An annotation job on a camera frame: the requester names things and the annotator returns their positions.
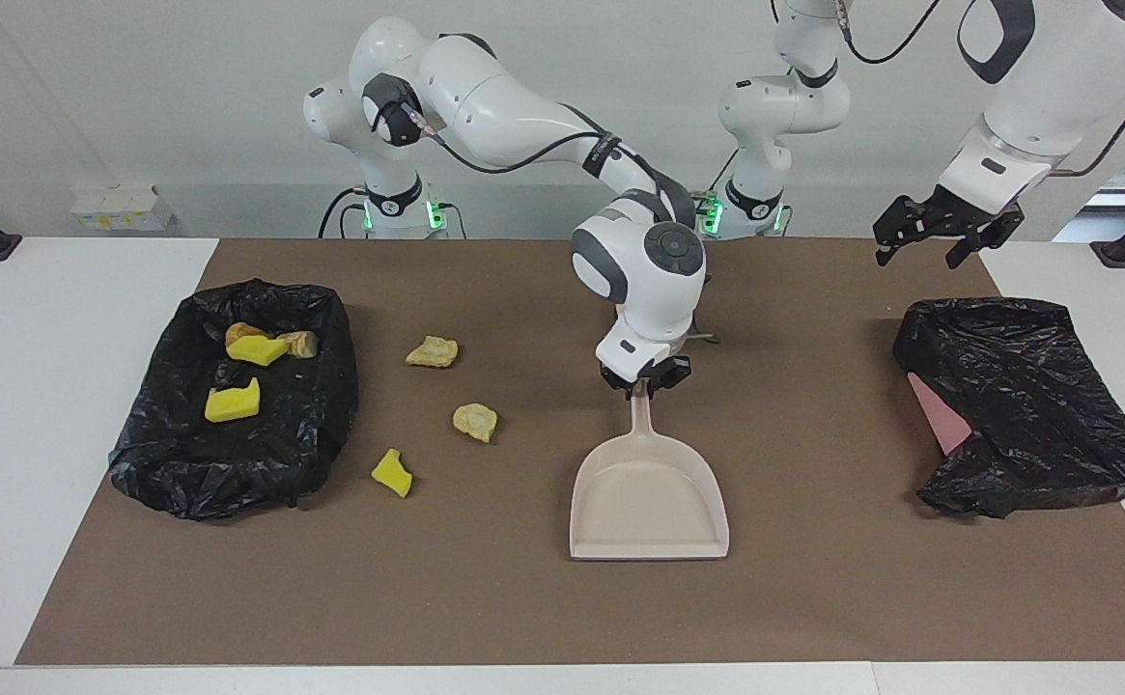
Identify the tan bread slice chunk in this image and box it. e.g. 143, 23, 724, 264
405, 335, 460, 369
452, 403, 499, 445

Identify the yellow sponge piece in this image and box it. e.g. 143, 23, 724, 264
226, 336, 290, 366
371, 448, 414, 499
204, 377, 262, 424

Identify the black bag lined bin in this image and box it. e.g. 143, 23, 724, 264
107, 279, 360, 522

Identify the pink plastic bin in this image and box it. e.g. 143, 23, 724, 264
908, 373, 974, 456

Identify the crumpled black trash bag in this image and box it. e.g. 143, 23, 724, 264
892, 297, 1125, 520

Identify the white wall socket box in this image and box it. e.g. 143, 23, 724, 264
70, 185, 175, 233

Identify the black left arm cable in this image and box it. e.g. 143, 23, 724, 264
837, 0, 1125, 180

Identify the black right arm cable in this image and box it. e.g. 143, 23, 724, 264
408, 101, 621, 177

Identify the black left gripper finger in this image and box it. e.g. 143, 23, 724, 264
945, 217, 1025, 269
873, 196, 930, 266

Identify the beige plastic dustpan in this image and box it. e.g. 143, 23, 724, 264
569, 384, 731, 562

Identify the brown table mat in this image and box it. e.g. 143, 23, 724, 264
14, 238, 1125, 667

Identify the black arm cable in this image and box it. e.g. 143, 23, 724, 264
837, 0, 1125, 180
408, 101, 621, 177

